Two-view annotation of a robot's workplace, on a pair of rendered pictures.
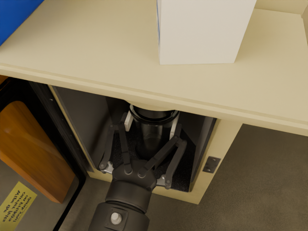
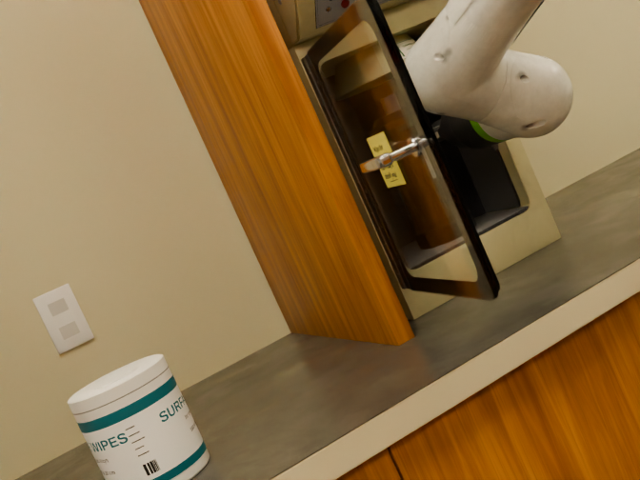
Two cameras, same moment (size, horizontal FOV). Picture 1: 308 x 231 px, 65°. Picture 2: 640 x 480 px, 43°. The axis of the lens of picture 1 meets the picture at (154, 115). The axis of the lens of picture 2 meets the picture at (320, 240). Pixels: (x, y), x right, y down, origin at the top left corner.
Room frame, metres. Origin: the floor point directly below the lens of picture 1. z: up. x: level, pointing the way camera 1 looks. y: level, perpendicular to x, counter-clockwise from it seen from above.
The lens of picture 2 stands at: (-0.73, 0.98, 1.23)
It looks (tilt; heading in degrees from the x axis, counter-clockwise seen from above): 5 degrees down; 325
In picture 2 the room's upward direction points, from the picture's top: 24 degrees counter-clockwise
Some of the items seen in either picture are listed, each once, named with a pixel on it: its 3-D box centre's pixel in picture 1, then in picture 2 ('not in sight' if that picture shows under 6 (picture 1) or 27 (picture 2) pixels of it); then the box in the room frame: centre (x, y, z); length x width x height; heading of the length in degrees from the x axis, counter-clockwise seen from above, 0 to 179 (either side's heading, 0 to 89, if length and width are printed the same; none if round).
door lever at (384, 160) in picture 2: not in sight; (387, 158); (0.04, 0.30, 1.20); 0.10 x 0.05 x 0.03; 158
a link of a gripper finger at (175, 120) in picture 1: (174, 123); not in sight; (0.28, -0.04, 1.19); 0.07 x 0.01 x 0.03; 165
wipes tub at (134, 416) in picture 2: not in sight; (140, 428); (0.28, 0.65, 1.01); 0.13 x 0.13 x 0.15
